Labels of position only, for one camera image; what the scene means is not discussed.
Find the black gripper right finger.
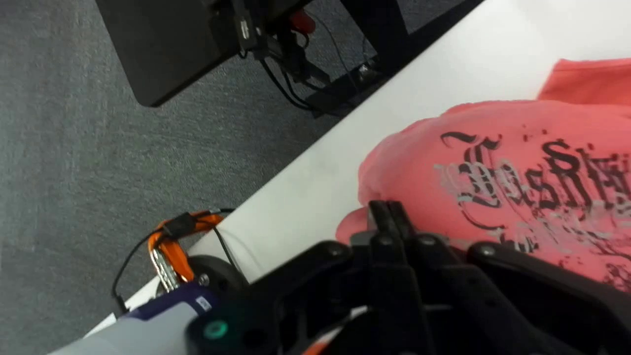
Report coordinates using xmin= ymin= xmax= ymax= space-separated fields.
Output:
xmin=388 ymin=200 xmax=631 ymax=355

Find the black equipment case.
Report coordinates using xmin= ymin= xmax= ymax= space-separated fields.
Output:
xmin=94 ymin=0 xmax=263 ymax=108

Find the black cable bundle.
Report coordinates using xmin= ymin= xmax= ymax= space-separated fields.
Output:
xmin=228 ymin=0 xmax=370 ymax=117

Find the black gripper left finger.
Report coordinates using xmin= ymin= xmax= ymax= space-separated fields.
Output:
xmin=185 ymin=198 xmax=394 ymax=355

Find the thin black cable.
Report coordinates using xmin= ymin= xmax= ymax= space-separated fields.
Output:
xmin=108 ymin=232 xmax=157 ymax=313

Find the pink printed sweatshirt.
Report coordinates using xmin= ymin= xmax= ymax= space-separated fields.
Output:
xmin=332 ymin=56 xmax=631 ymax=293

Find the orange clamp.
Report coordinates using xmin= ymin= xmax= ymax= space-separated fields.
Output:
xmin=143 ymin=206 xmax=226 ymax=293

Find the black metal frame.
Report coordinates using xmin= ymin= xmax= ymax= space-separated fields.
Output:
xmin=336 ymin=0 xmax=484 ymax=74

